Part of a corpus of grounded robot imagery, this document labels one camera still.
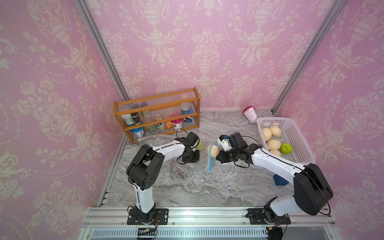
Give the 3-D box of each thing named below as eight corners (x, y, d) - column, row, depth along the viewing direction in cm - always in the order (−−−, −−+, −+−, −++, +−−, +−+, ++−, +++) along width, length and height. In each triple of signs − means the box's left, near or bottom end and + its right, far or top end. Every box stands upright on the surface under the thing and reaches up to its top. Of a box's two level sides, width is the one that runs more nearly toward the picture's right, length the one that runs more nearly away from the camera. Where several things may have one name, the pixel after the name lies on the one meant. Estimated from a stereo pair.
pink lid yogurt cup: (245, 124, 115) (248, 117, 109) (242, 112, 123) (244, 105, 117) (255, 124, 115) (258, 117, 109) (251, 112, 123) (254, 105, 117)
